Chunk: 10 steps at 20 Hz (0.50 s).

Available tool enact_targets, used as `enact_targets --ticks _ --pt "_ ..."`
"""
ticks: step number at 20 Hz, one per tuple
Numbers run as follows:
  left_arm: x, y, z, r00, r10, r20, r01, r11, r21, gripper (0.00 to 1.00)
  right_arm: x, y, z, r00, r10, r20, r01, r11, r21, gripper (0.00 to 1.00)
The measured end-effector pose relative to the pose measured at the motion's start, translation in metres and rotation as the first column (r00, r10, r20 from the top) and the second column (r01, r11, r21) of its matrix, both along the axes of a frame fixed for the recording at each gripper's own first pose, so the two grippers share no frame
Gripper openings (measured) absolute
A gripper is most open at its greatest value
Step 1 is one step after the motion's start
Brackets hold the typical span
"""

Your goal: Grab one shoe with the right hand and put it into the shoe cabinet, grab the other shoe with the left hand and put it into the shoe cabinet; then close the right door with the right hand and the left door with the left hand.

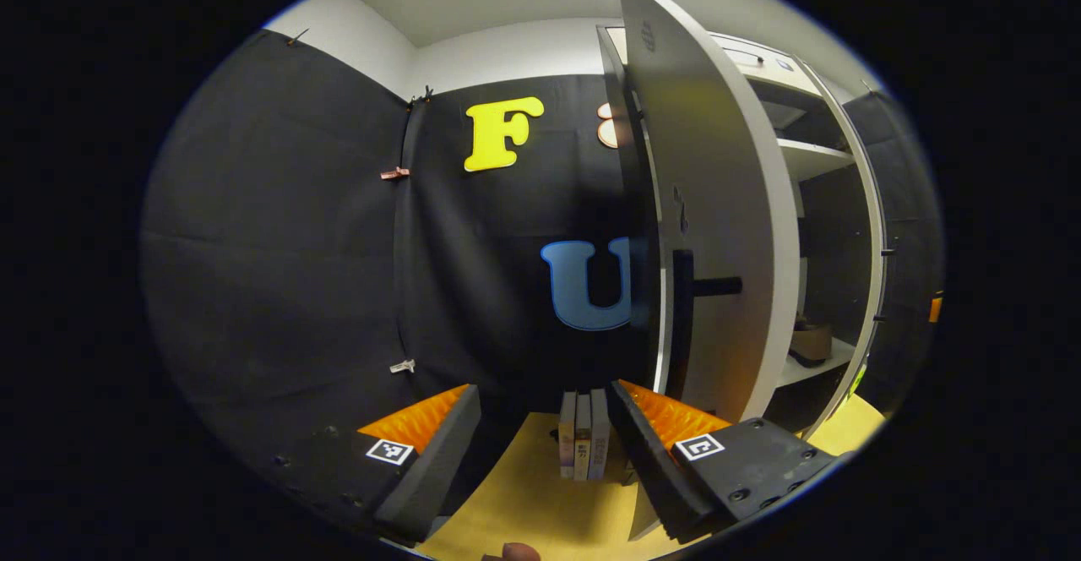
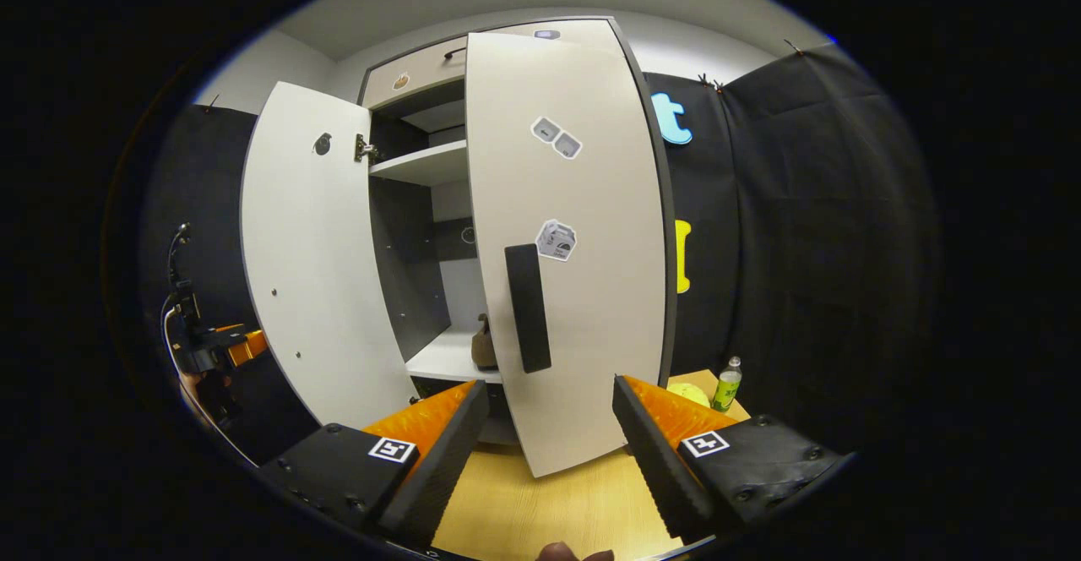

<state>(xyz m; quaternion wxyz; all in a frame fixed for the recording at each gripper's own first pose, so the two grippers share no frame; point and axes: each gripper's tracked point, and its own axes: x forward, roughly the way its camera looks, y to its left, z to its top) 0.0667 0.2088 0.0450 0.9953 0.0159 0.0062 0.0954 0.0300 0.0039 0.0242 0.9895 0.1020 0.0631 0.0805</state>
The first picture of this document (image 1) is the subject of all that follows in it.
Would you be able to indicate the white shoe cabinet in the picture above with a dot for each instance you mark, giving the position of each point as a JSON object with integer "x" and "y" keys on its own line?
{"x": 811, "y": 160}

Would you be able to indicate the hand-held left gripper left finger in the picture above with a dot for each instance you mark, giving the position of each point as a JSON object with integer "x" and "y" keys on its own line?
{"x": 435, "y": 460}

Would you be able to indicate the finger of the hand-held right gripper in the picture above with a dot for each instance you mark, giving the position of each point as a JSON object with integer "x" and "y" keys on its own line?
{"x": 936, "y": 308}

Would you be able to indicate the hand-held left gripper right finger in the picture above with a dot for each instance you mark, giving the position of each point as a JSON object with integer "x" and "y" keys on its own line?
{"x": 646, "y": 468}

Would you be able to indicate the black clip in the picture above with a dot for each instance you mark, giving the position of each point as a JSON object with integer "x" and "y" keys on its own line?
{"x": 422, "y": 96}
{"x": 297, "y": 37}

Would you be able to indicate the brown fuzzy shoe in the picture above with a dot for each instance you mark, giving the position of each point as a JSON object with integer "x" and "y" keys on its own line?
{"x": 812, "y": 340}

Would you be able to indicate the white clip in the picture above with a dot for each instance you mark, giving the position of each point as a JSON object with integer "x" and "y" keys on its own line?
{"x": 403, "y": 367}

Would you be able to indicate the brown spine book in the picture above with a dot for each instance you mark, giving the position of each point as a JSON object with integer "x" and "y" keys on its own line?
{"x": 567, "y": 438}

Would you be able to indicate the pink clip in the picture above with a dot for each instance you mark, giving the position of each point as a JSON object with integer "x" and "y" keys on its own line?
{"x": 394, "y": 174}

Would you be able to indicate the black backdrop cloth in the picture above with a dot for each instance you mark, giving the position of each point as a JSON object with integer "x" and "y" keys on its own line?
{"x": 270, "y": 248}

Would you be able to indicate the white cabinet drawer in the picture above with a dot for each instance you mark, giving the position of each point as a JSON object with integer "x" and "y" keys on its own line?
{"x": 785, "y": 58}

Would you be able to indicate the beige spine book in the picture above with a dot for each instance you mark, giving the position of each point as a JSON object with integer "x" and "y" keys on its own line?
{"x": 583, "y": 438}

